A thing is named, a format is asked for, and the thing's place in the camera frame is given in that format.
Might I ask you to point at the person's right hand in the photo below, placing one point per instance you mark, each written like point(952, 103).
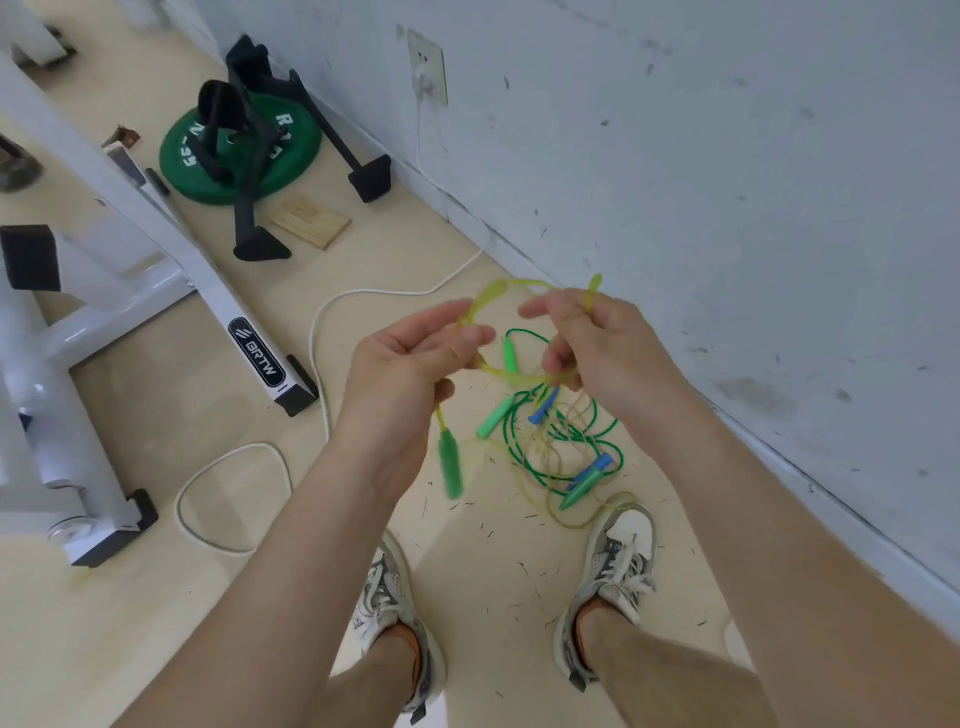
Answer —
point(611, 352)

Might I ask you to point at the white plug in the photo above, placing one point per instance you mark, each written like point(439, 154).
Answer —
point(424, 84)

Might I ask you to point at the black metal stand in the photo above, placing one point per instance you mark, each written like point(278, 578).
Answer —
point(251, 187)

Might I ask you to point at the green weight plate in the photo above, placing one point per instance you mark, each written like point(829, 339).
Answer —
point(195, 161)

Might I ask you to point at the wall socket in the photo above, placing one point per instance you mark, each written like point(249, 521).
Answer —
point(429, 56)

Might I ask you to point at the dark round object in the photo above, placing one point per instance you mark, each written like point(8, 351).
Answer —
point(16, 166)

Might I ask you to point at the white metal exercise frame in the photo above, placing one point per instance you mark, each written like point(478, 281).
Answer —
point(210, 292)

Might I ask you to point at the person's right leg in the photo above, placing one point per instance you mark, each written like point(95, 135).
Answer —
point(660, 675)

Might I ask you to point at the person's left grey sneaker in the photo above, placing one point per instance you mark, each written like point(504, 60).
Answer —
point(386, 592)

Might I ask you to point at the wooden block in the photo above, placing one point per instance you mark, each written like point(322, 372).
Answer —
point(311, 223)

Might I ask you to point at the person's left hand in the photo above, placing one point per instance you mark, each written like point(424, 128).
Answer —
point(390, 390)

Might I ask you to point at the person's right forearm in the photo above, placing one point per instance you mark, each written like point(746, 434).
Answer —
point(787, 570)

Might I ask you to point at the person's leg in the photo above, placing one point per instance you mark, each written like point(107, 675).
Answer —
point(382, 679)
point(660, 675)

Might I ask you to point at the person's right grey sneaker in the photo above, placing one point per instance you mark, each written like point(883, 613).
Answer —
point(622, 555)

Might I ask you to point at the black foam pad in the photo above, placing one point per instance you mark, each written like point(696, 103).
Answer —
point(30, 257)

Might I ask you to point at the small brown object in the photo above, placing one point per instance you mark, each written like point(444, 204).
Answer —
point(121, 137)

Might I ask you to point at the person's left thumb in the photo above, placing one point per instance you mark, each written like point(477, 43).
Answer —
point(439, 319)

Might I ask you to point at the person's right thumb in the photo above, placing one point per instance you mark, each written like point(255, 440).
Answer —
point(541, 306)

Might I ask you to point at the person's left forearm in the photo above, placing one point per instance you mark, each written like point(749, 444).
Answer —
point(285, 585)

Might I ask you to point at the person's left leg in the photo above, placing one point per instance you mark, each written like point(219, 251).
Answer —
point(382, 679)

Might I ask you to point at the person's grey sneaker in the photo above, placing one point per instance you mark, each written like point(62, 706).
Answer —
point(622, 555)
point(386, 592)

